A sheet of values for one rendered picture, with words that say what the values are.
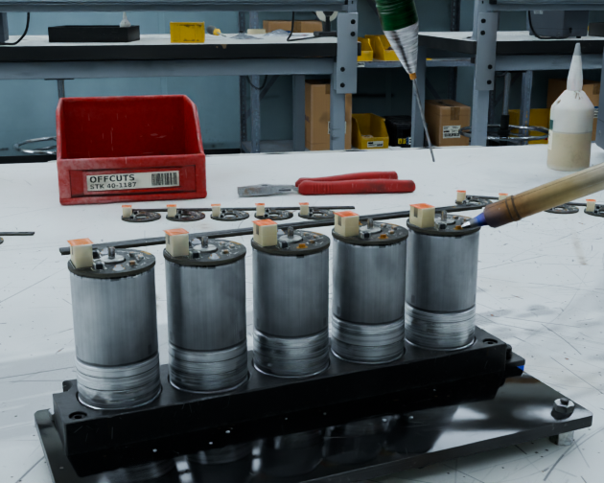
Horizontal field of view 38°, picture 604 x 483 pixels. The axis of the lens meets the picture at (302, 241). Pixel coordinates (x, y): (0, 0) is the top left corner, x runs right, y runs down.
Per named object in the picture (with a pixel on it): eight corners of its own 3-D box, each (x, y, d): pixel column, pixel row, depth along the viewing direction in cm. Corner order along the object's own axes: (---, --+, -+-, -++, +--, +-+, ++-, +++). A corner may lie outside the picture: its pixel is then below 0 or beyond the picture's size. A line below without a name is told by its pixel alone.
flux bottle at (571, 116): (576, 163, 74) (587, 41, 71) (597, 171, 71) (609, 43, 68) (539, 165, 73) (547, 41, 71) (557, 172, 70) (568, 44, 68)
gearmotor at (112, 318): (171, 427, 26) (164, 264, 25) (88, 444, 25) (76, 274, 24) (151, 395, 28) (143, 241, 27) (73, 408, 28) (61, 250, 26)
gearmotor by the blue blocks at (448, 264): (486, 367, 31) (495, 223, 29) (425, 379, 30) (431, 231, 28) (448, 342, 33) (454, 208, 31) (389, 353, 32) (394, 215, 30)
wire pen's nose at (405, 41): (386, 78, 27) (375, 30, 26) (414, 63, 27) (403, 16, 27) (409, 80, 26) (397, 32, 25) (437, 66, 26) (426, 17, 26)
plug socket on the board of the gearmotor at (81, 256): (103, 265, 25) (101, 242, 25) (72, 269, 25) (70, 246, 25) (97, 258, 26) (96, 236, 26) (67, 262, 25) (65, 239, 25)
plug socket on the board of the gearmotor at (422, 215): (441, 226, 29) (442, 206, 29) (418, 229, 29) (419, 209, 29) (429, 220, 30) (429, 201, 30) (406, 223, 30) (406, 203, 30)
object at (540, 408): (464, 362, 34) (466, 334, 34) (592, 446, 28) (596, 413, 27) (35, 442, 28) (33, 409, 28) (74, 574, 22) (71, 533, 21)
